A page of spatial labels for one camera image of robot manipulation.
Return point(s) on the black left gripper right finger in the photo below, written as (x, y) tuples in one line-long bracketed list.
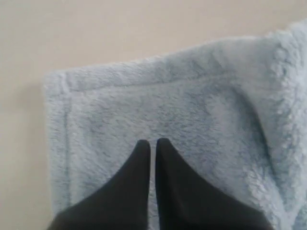
[(188, 202)]

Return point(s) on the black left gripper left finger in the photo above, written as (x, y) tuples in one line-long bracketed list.
[(121, 204)]

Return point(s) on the light blue fluffy towel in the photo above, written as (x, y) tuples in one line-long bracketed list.
[(236, 109)]

